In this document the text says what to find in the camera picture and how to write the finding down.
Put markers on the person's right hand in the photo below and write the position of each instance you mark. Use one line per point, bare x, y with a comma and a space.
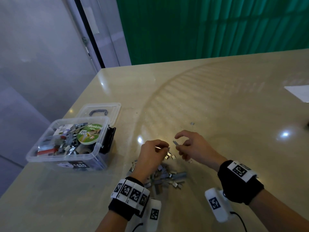
198, 148

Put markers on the person's left hand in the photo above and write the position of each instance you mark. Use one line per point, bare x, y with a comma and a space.
148, 159

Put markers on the single silver staple strip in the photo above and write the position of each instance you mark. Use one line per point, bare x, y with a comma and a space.
176, 143

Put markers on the pile of metal staple strips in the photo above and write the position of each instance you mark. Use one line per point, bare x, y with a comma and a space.
166, 178

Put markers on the small white staple box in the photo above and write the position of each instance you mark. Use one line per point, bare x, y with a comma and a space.
62, 129

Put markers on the red stapler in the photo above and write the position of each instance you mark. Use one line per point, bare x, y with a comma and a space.
46, 152

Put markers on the transparent storage box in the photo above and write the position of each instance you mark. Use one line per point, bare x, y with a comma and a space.
36, 157

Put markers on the person's left forearm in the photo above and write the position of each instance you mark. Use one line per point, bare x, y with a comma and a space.
111, 222

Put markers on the person's right forearm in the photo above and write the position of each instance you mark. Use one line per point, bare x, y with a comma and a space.
277, 212

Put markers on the black marker wristband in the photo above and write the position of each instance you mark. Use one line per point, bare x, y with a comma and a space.
239, 181
128, 196

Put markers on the transparent box lid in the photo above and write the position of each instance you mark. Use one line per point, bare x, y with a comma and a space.
111, 108

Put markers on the white paper sheet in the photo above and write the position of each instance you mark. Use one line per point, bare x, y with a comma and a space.
299, 92

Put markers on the green curtain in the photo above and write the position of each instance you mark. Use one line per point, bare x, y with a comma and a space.
212, 26

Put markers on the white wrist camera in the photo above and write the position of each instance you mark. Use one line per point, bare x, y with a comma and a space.
216, 204
152, 214

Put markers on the black window post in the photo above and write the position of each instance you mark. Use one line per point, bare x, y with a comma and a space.
88, 31

